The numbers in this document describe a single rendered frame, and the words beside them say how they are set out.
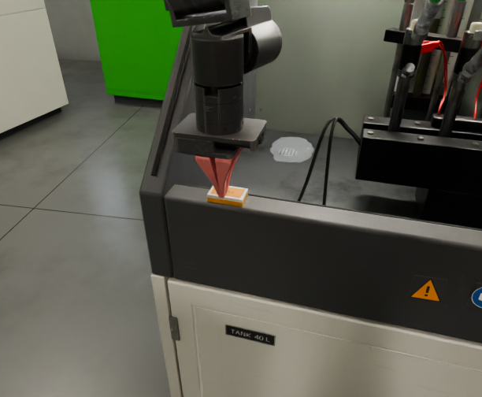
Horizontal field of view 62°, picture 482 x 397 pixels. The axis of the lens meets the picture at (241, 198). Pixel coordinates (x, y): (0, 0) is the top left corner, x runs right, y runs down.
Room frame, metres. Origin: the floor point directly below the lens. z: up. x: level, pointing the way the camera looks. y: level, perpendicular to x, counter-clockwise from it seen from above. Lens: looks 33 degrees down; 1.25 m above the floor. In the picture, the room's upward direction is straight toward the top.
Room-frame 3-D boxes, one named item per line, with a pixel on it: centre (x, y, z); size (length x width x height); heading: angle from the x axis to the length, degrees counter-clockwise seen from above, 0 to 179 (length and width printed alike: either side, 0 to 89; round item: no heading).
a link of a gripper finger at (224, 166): (0.46, 0.04, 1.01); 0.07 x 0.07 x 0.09; 74
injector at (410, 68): (0.63, -0.26, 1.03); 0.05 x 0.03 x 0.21; 164
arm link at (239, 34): (0.46, 0.02, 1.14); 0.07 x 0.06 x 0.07; 147
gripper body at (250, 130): (0.46, 0.03, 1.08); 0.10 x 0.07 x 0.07; 74
